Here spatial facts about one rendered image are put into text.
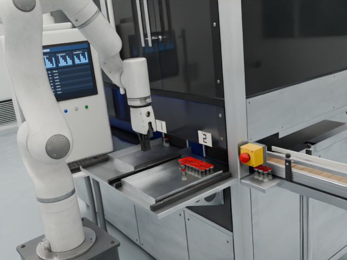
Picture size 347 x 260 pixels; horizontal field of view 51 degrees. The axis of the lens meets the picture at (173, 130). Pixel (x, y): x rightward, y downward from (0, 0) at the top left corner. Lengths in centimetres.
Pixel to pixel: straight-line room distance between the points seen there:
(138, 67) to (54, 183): 46
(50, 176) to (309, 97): 121
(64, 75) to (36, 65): 104
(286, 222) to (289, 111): 55
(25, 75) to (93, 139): 120
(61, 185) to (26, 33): 45
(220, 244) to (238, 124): 63
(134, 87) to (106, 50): 16
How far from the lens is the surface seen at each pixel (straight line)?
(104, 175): 173
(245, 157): 142
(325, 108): 195
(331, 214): 225
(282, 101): 166
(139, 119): 129
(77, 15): 116
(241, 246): 170
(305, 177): 146
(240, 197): 158
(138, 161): 182
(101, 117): 221
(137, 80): 125
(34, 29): 105
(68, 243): 124
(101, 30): 118
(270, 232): 182
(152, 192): 148
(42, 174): 118
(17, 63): 108
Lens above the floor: 152
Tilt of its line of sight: 16 degrees down
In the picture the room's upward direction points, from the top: 6 degrees counter-clockwise
